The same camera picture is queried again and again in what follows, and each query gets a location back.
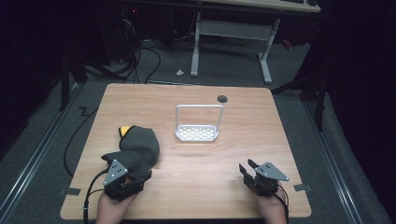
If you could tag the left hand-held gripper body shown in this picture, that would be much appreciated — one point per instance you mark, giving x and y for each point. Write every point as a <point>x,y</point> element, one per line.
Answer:
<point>115,174</point>

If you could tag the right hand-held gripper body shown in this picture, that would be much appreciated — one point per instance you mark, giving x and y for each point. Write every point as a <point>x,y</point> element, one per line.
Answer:
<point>268,177</point>

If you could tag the grey cloth with yellow tag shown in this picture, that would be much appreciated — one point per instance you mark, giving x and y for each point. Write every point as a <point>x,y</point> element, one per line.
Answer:
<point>140,146</point>

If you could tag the person's right hand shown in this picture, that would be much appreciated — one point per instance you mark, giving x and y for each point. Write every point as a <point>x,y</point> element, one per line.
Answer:
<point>270,208</point>

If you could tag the person's left hand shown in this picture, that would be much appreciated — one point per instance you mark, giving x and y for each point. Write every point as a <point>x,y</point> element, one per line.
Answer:
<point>112,209</point>

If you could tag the grey tape piece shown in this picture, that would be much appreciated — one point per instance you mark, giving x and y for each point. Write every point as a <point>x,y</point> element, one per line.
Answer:
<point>69,191</point>
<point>302,187</point>

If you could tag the black stand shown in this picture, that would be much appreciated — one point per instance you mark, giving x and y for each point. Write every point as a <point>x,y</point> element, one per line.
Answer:
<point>64,84</point>
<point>320,102</point>

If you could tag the crumpled white paper scrap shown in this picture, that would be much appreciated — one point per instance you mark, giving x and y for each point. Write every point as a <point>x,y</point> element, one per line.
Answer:
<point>180,72</point>

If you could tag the white-framed desk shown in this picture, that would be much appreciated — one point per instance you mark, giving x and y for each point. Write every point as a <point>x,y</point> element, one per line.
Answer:
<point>233,30</point>

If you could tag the metal floor rail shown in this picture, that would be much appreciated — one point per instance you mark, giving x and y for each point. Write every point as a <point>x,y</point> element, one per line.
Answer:
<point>34,161</point>
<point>336,168</point>

